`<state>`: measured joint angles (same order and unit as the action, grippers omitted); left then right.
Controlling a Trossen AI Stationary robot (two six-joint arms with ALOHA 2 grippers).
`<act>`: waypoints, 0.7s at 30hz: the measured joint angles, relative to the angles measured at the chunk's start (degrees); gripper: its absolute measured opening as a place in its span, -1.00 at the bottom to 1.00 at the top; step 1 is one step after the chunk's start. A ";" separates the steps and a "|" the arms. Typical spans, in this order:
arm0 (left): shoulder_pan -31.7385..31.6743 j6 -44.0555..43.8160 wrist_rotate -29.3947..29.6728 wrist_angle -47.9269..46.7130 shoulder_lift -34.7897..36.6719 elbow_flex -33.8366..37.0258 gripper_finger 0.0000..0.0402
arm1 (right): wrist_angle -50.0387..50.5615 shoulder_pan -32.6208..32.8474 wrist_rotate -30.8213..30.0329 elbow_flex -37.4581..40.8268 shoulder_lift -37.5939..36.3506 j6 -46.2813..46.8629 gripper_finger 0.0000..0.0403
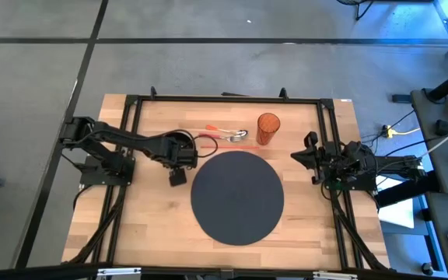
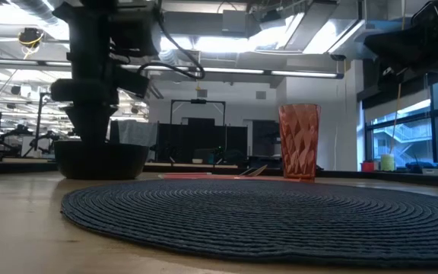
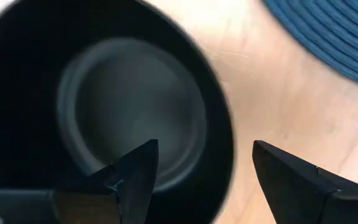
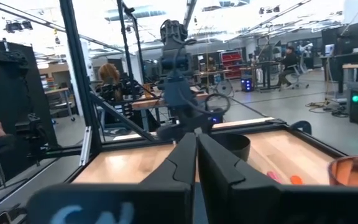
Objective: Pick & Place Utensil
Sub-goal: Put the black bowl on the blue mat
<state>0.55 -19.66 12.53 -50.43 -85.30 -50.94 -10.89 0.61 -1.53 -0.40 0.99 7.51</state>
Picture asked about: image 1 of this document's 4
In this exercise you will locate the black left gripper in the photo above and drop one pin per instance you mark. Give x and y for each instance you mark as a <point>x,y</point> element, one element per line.
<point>177,151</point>

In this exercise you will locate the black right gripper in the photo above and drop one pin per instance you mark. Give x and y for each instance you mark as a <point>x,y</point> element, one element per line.
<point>325,159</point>

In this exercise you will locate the orange translucent plastic cup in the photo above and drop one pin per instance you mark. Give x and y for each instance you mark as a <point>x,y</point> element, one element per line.
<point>267,128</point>

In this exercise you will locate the thin red straw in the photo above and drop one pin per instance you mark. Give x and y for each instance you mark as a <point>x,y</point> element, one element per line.
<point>229,147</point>

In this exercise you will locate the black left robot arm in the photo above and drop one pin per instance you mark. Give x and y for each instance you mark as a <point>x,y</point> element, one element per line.
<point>111,136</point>

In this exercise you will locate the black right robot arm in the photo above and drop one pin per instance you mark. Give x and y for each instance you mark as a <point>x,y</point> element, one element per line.
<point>395,163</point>

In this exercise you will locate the round dark grey mat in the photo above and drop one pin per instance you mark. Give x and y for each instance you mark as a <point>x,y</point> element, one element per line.
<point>237,198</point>

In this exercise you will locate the dark grey desk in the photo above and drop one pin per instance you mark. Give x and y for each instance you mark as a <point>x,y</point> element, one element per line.
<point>442,155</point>

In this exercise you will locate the black computer mouse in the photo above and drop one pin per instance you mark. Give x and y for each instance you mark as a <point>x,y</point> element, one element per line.
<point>442,127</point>

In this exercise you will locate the black chair base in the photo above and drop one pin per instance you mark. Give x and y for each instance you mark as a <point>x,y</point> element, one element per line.
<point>358,5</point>

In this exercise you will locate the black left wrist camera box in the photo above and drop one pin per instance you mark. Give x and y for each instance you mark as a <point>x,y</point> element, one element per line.
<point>177,177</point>

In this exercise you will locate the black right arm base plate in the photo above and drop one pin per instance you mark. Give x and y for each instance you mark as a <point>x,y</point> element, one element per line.
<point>364,186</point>

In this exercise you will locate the black aluminium table frame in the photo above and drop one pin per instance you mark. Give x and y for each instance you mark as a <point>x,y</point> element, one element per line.
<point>228,99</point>

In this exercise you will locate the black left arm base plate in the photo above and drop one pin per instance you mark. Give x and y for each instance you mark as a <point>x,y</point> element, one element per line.
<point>92,175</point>

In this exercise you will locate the silver frame bracket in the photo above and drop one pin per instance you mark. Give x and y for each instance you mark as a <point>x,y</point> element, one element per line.
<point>118,271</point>
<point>334,275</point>

